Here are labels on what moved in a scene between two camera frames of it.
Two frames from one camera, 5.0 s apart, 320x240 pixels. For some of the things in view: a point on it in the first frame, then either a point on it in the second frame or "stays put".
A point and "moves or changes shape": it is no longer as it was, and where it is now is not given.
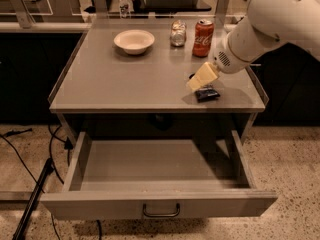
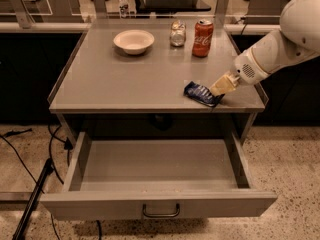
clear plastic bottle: (124, 7) stays put
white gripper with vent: (227, 61) → (246, 68)
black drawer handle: (175, 214) stays put
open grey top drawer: (156, 178) stays put
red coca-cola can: (203, 38) stays put
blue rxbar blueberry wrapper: (206, 94) moves or changes shape
